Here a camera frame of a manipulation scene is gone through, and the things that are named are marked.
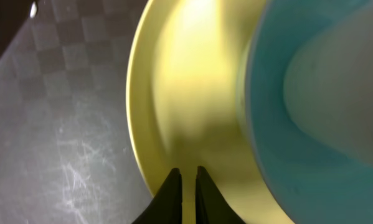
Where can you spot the yellow plate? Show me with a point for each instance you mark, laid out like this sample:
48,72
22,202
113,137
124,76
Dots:
185,101

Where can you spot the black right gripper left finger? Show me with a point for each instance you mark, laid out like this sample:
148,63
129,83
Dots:
166,206

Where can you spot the light blue bowl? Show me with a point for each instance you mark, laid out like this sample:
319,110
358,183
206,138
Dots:
311,182

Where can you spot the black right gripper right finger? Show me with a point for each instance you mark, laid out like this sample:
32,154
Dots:
211,207

